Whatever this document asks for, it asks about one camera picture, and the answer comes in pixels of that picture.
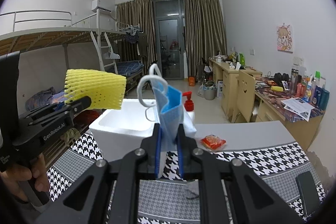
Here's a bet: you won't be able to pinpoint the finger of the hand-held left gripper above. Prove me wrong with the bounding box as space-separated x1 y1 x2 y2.
67 96 92 115
26 105 66 122

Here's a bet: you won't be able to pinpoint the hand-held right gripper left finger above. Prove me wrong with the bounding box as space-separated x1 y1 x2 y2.
35 123 168 224

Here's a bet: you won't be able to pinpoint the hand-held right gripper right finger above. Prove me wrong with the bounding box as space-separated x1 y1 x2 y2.
176 124 305 224

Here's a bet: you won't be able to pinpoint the yellow foam fruit net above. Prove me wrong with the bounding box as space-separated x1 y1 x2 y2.
64 69 127 110

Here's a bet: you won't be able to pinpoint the blue face mask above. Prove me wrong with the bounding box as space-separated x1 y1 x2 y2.
137 63 183 179

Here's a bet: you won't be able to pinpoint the white foam box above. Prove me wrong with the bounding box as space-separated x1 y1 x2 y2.
89 98 196 161

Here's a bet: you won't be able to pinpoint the person's left hand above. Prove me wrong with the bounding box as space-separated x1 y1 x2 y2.
0 154 51 203

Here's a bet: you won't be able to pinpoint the red cloth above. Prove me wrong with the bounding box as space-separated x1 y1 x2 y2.
79 110 101 125

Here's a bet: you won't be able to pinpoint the blue patterned quilt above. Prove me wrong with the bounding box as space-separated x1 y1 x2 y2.
25 87 66 111

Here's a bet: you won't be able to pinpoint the olive cloth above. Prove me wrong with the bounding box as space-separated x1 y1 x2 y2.
60 128 80 146

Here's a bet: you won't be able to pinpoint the red snack packet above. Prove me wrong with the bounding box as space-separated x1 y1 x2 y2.
200 135 227 152

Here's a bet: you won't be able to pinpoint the white pump bottle red pump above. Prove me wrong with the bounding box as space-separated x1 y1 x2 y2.
182 91 198 138

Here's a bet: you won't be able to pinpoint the grey cloth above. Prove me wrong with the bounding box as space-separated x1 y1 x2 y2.
184 181 200 200

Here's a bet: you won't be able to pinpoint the white plastic bag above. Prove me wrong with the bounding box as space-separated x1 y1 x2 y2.
198 81 217 100

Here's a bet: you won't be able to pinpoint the white hanging bag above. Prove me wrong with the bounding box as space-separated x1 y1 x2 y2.
105 48 121 60

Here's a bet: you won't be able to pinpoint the blue plaid mattress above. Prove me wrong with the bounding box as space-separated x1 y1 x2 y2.
115 61 144 76

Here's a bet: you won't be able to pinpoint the plain wooden desk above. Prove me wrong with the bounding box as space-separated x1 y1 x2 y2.
209 57 263 115

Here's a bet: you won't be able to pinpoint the houndstooth table cloth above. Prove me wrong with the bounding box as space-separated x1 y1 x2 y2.
47 132 327 224

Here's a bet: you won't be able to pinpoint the wooden chair with smiley cutout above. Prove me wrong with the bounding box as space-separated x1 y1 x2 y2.
231 70 256 123

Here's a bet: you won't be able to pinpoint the black folding chair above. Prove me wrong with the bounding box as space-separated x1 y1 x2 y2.
201 57 214 76

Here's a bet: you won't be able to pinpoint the hanging blue clothes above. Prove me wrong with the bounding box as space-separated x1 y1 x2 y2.
125 30 141 44

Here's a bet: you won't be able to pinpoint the dark hanging jacket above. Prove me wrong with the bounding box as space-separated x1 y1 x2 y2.
138 32 149 56

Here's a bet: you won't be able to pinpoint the wooden desk with patterned mat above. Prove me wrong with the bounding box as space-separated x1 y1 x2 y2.
253 76 324 123

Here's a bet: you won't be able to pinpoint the white air conditioner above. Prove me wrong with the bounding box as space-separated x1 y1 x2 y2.
91 0 113 13

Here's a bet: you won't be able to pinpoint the glass balcony door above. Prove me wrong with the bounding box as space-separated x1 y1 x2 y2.
152 0 185 80

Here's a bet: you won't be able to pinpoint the brown curtain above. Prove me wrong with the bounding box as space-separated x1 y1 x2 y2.
183 0 228 77
116 0 155 77

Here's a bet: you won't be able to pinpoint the black headphones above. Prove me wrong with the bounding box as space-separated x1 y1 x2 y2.
273 72 290 85

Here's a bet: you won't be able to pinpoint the printed paper sheets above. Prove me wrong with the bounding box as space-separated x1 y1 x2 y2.
281 97 315 119

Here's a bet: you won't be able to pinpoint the black smartphone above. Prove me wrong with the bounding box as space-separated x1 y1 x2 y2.
295 171 321 216

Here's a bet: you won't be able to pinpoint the row of toiletry bottles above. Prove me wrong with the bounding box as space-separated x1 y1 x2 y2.
289 68 331 110

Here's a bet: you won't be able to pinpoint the pink cartoon wall poster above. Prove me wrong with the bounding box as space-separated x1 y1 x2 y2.
276 25 294 52

